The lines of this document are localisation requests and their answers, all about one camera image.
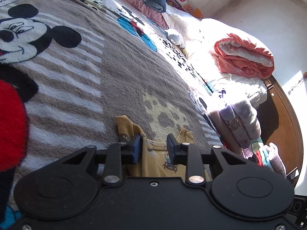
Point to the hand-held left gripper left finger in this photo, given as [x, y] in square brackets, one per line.
[136, 149]

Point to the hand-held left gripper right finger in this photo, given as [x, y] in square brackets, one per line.
[170, 148]

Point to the yellow printed garment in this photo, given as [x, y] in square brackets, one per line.
[153, 158]

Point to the stack of colourful folded clothes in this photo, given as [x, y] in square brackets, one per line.
[261, 158]

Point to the beige folded blanket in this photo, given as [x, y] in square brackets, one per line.
[220, 129]

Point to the lilac cloth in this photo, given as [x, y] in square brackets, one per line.
[277, 160]

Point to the brown wooden headboard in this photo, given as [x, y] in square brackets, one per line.
[287, 136]

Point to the cartoon printed blanket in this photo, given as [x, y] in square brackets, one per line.
[72, 88]

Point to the orange rolled quilt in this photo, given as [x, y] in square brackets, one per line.
[239, 70]

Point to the white quilt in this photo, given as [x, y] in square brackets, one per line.
[191, 40]

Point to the white plush toy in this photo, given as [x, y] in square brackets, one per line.
[175, 36]

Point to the pink satin pillow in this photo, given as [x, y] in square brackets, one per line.
[144, 10]

